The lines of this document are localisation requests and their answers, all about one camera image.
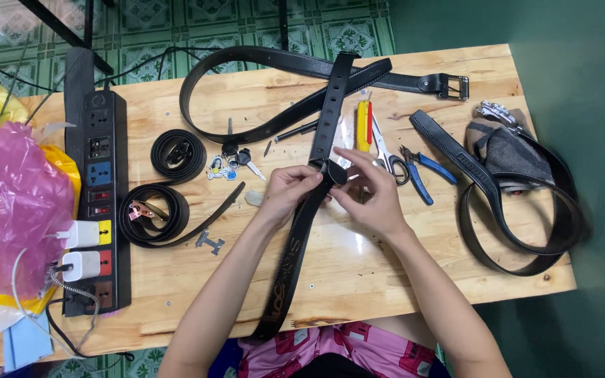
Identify grey striped cloth pouch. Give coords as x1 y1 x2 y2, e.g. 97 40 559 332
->
465 107 556 193

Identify black belt with printed lettering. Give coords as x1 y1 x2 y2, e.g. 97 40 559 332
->
250 51 361 341

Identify small coiled black belt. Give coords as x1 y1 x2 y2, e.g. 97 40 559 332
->
150 128 208 185

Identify silver scissors black handles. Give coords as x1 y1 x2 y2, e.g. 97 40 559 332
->
370 112 411 186

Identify braided charging cable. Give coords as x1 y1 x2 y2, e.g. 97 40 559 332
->
45 265 100 350

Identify black awl tool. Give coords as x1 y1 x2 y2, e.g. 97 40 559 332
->
274 119 320 143

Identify ornate silver belt buckle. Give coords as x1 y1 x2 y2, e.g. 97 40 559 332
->
475 100 524 133

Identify white charger plug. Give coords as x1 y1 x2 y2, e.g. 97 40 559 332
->
56 220 102 250
54 251 102 283

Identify keys with cartoon keychain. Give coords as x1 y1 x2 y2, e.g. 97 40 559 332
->
207 118 267 182

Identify white charging cable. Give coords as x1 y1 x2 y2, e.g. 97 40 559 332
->
11 247 75 360

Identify coiled black belt rose buckle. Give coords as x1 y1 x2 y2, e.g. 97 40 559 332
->
118 181 246 249

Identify long black belt silver buckle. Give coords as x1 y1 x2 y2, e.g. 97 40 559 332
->
179 44 470 146

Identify person's left hand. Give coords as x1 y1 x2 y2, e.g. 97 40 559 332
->
258 165 336 232

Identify person's pink patterned shorts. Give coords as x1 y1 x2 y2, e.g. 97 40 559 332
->
237 321 453 378

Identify black power cable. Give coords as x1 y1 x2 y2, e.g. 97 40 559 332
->
0 45 220 92

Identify black metal furniture frame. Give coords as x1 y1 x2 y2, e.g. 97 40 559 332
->
18 0 116 76

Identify black textured belt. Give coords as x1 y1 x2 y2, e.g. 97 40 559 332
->
409 109 588 277

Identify grey metal buckle plate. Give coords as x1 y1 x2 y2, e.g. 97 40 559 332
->
195 230 226 256

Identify clear plastic sleeve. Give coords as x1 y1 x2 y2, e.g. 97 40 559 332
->
330 113 374 184

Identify yellow utility knife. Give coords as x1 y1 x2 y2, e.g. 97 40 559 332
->
354 90 375 153

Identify person's right hand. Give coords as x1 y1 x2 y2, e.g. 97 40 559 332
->
329 147 415 248

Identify blue-handled pliers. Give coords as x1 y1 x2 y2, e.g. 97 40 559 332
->
399 145 459 207

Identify black power strip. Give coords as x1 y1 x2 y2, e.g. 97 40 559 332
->
63 47 133 318

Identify pink plastic bag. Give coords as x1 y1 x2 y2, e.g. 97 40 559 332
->
0 121 76 301

